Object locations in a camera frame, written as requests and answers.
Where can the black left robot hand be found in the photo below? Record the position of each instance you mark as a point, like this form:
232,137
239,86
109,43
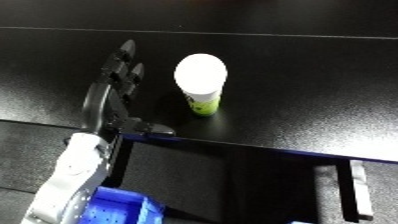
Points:
103,106

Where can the white paper cup green band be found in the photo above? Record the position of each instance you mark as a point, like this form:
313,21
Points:
200,75

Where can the pale left robot arm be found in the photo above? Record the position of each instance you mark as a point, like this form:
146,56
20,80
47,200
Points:
77,170

